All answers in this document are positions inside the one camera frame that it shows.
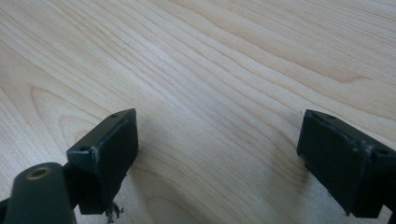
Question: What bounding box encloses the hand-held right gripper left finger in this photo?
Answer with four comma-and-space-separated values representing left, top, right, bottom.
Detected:
65, 107, 139, 217

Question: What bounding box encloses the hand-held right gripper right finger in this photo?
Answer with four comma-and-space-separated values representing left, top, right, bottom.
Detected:
296, 108, 396, 218

